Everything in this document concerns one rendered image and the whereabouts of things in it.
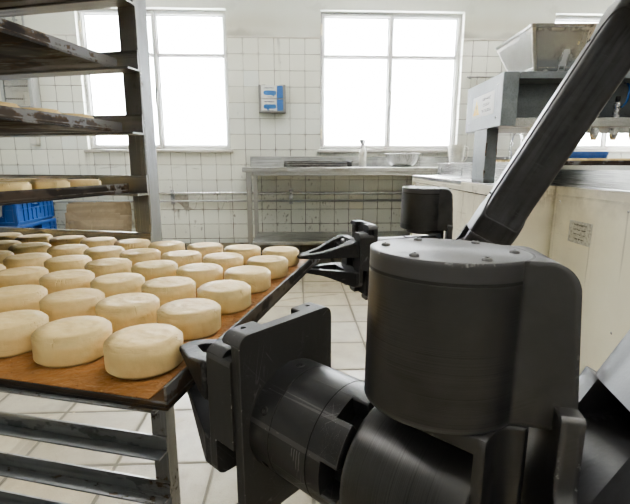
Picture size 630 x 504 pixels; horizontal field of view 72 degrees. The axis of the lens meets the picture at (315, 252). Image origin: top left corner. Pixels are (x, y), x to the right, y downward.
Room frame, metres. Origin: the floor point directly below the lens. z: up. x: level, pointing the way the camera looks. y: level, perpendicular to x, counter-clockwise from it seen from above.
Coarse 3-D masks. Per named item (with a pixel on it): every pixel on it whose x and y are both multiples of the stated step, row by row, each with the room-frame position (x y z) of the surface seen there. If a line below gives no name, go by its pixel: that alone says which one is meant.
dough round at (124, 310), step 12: (108, 300) 0.35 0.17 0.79; (120, 300) 0.35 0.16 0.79; (132, 300) 0.35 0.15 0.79; (144, 300) 0.35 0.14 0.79; (156, 300) 0.35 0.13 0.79; (96, 312) 0.33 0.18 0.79; (108, 312) 0.32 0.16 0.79; (120, 312) 0.32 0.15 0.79; (132, 312) 0.33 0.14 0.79; (144, 312) 0.33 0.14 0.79; (120, 324) 0.32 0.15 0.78; (132, 324) 0.33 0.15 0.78
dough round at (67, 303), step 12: (84, 288) 0.38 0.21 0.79; (48, 300) 0.35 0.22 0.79; (60, 300) 0.35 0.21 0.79; (72, 300) 0.35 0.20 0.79; (84, 300) 0.35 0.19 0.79; (96, 300) 0.35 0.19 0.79; (48, 312) 0.34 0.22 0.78; (60, 312) 0.34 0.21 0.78; (72, 312) 0.34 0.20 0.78; (84, 312) 0.34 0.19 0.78
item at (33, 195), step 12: (0, 192) 0.47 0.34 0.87; (12, 192) 0.48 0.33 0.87; (24, 192) 0.49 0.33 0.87; (36, 192) 0.51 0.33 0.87; (48, 192) 0.53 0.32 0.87; (60, 192) 0.54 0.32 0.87; (72, 192) 0.56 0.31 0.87; (84, 192) 0.58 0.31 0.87; (96, 192) 0.61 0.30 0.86; (108, 192) 0.63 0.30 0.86; (120, 192) 0.66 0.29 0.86; (0, 204) 0.46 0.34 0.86; (12, 204) 0.48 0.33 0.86
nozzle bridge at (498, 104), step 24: (504, 72) 1.39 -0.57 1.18; (528, 72) 1.39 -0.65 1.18; (552, 72) 1.39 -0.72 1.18; (480, 96) 1.58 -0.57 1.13; (504, 96) 1.39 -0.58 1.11; (528, 96) 1.48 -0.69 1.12; (624, 96) 1.47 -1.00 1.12; (480, 120) 1.56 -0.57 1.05; (504, 120) 1.39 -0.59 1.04; (528, 120) 1.43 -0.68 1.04; (600, 120) 1.42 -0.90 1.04; (624, 120) 1.42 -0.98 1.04; (480, 144) 1.55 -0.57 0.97; (480, 168) 1.53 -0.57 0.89
